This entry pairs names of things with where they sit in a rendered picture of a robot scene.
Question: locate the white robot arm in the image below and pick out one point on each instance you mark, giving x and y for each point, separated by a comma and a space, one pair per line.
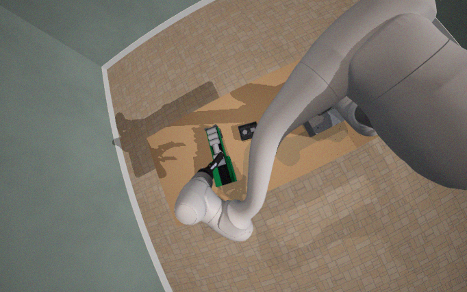
400, 75

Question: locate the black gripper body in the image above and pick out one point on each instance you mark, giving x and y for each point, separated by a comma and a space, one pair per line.
208, 171

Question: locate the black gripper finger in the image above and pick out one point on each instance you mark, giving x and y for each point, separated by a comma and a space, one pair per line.
217, 160

